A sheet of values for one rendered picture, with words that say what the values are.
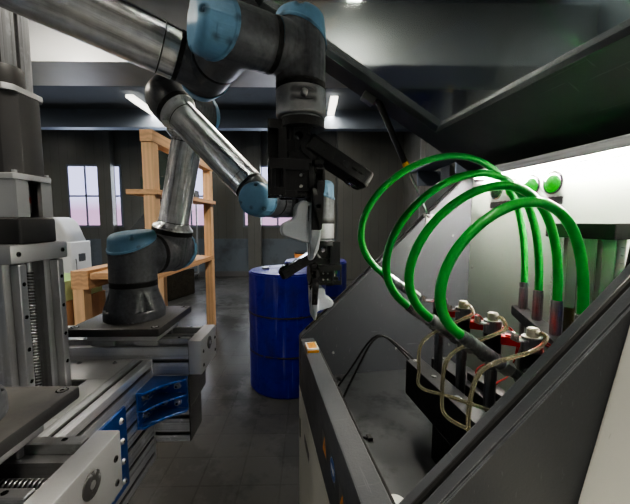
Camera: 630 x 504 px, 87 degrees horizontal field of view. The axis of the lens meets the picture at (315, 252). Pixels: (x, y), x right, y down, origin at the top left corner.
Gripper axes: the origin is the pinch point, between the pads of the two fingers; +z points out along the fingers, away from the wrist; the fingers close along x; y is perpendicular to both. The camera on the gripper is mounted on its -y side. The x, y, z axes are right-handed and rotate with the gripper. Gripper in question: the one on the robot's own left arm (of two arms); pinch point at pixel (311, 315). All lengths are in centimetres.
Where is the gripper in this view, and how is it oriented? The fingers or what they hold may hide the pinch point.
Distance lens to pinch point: 90.0
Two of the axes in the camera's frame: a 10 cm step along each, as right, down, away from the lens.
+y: 9.9, -0.1, 1.7
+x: -1.7, -0.9, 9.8
